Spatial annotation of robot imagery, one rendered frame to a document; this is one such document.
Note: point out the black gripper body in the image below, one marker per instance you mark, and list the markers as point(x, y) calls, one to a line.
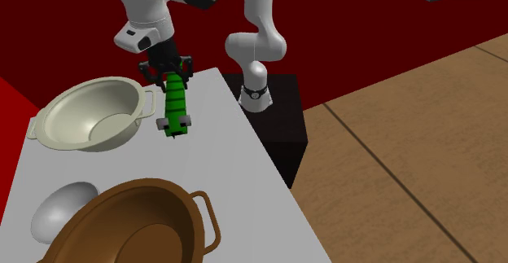
point(163, 54)

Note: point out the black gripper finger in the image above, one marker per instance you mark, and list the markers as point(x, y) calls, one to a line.
point(187, 67)
point(150, 73)

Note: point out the grey egg-shaped object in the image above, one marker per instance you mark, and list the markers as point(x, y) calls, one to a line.
point(59, 210)

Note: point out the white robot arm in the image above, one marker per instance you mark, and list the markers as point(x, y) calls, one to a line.
point(149, 6)

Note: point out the black robot stand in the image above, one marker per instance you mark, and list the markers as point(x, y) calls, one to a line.
point(283, 123)

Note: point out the green caterpillar toy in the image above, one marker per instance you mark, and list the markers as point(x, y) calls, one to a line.
point(176, 102)

